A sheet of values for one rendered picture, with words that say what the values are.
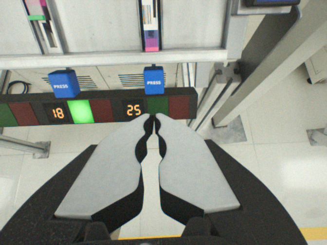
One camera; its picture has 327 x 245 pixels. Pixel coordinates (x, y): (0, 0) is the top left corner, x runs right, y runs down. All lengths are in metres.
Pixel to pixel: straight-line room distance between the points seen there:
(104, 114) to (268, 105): 0.99
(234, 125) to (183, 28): 0.82
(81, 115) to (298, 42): 0.43
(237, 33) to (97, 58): 0.15
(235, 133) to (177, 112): 0.75
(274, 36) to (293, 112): 0.96
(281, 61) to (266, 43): 0.24
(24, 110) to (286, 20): 0.34
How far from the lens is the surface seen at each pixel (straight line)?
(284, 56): 0.49
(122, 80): 0.84
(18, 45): 0.26
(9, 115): 0.32
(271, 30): 0.26
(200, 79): 0.26
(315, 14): 0.45
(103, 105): 0.25
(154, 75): 0.20
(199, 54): 0.19
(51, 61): 0.22
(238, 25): 0.21
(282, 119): 1.14
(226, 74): 0.30
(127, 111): 0.25
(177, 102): 0.24
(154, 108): 0.24
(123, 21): 0.21
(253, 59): 0.28
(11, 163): 1.17
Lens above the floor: 0.88
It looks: 72 degrees down
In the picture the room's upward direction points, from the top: straight up
